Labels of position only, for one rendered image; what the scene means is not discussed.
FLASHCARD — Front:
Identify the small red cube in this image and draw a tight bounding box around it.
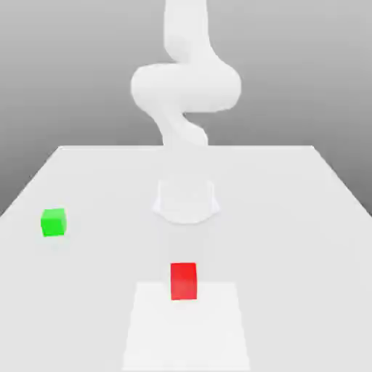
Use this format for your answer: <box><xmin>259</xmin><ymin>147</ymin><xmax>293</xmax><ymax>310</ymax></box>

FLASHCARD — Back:
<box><xmin>170</xmin><ymin>262</ymin><xmax>198</xmax><ymax>301</ymax></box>

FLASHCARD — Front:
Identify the small green cube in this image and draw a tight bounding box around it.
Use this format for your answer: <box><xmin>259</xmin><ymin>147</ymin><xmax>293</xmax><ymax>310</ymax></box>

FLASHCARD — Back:
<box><xmin>40</xmin><ymin>208</ymin><xmax>67</xmax><ymax>238</ymax></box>

